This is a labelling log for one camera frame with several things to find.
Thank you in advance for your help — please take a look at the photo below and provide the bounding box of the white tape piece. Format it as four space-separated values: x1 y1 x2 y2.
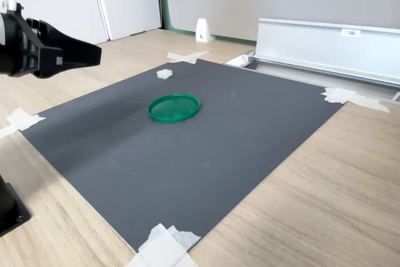
123 223 203 267
166 50 211 65
321 87 391 114
0 107 48 139

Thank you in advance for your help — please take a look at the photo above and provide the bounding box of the green partition edge trim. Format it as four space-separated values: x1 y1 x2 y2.
156 0 258 43

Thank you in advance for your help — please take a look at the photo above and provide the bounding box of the white cabinet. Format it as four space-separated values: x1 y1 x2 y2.
18 0 164 46

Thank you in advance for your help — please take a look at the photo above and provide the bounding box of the small white plastic terminal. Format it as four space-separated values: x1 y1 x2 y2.
156 68 174 81

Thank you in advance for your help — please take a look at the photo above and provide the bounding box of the silver aluminium cable duct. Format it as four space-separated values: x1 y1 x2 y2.
249 17 400 89

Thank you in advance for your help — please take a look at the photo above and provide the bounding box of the small white bracket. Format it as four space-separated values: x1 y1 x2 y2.
195 18 211 43

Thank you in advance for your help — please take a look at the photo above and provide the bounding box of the round green lid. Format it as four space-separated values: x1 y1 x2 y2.
147 93 201 124

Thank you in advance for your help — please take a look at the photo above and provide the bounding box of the silver table cable opening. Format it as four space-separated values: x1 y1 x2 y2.
224 50 261 71

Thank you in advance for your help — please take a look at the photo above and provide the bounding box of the dark grey mat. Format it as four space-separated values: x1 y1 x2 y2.
19 58 348 254

